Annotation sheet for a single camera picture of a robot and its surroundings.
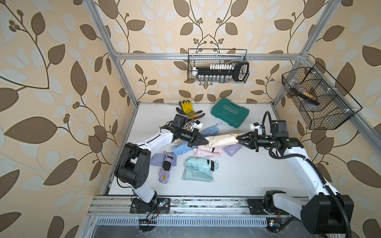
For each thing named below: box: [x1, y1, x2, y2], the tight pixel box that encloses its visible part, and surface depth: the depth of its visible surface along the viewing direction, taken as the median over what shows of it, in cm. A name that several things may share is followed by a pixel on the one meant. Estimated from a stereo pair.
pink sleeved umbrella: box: [193, 148, 223, 158], surface depth 92 cm
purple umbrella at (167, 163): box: [158, 152, 174, 184], surface depth 85 cm
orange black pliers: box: [190, 110, 206, 121], surface depth 114 cm
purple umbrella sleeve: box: [149, 152, 178, 167], surface depth 91 cm
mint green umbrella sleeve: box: [181, 167, 214, 183], surface depth 85 cm
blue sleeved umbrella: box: [172, 141, 198, 156], surface depth 93 cm
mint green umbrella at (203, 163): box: [184, 156, 219, 173], surface depth 86 cm
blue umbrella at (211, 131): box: [201, 121, 223, 138], surface depth 104 cm
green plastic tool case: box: [210, 97, 250, 129], surface depth 111 cm
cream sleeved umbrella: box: [204, 133, 237, 147], surface depth 77 cm
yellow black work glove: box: [176, 100, 198, 119], surface depth 118 cm
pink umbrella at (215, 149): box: [197, 145, 223, 154], surface depth 93 cm
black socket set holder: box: [191, 61, 250, 82], surface depth 87 cm
